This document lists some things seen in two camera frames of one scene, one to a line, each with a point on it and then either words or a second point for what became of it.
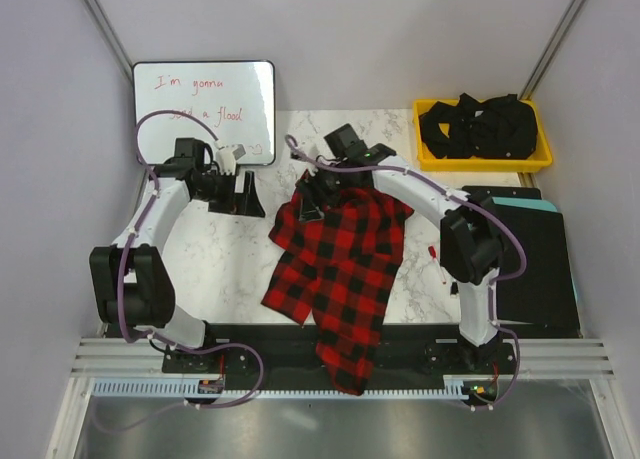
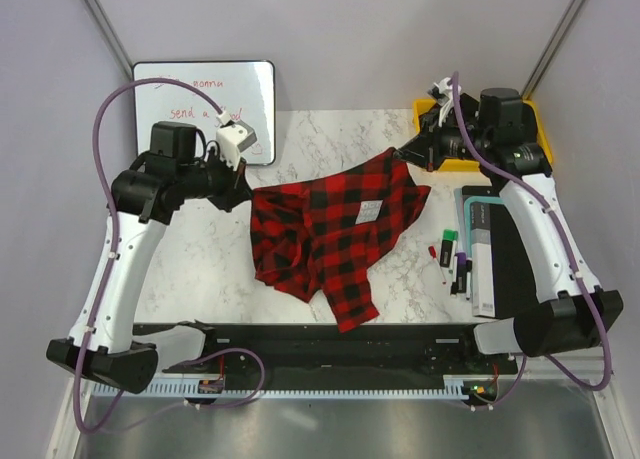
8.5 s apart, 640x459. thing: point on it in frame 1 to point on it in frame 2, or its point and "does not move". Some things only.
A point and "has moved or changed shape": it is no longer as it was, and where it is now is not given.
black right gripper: x=313 y=194 to x=427 y=148
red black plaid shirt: x=344 y=268 has moved or changed shape
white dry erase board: x=233 y=99 does not move
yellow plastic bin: x=430 y=161 does not move
